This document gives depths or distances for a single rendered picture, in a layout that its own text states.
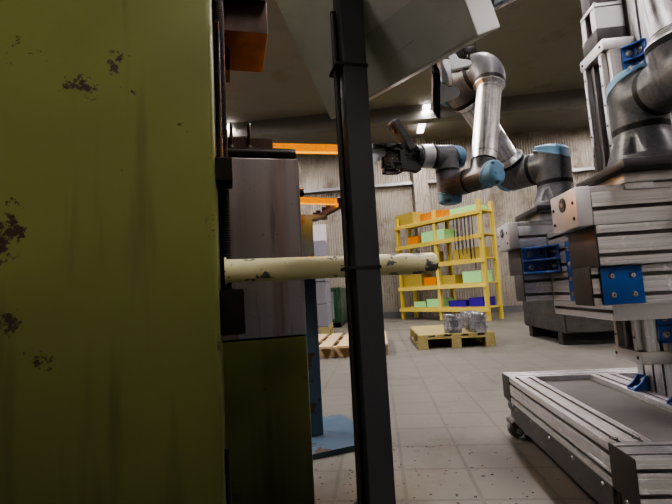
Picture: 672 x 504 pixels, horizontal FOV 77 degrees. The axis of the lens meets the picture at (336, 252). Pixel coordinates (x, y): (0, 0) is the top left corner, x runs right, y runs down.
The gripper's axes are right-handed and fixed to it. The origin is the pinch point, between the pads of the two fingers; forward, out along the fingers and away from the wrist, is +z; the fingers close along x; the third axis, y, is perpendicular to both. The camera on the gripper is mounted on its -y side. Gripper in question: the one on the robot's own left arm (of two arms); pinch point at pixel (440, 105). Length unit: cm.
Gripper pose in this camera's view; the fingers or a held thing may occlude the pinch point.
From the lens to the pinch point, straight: 93.3
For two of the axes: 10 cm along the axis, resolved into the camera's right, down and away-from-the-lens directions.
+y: 9.9, -0.7, -0.9
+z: 0.6, 9.9, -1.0
